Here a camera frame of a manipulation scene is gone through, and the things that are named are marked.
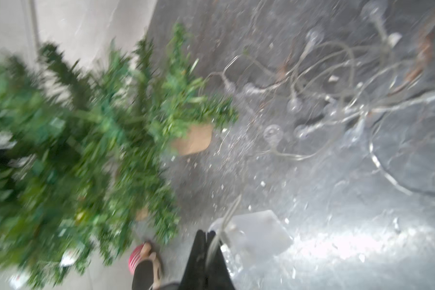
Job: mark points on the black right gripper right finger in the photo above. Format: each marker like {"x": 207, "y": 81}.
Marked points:
{"x": 219, "y": 276}

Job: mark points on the small green christmas tree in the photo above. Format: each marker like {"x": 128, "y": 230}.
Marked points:
{"x": 81, "y": 153}

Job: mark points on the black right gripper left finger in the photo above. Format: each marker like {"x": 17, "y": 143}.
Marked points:
{"x": 194, "y": 277}

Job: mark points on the clear plastic battery box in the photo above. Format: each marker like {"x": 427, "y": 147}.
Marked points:
{"x": 252, "y": 239}

